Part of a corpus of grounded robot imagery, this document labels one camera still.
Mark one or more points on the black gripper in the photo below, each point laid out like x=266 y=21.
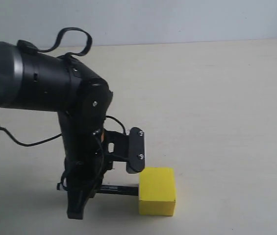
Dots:
x=86 y=162

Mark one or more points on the black and white whiteboard marker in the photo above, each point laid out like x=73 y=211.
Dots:
x=115 y=190

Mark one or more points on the yellow wooden cube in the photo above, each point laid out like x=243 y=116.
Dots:
x=157 y=191

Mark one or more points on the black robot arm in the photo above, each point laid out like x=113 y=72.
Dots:
x=32 y=80

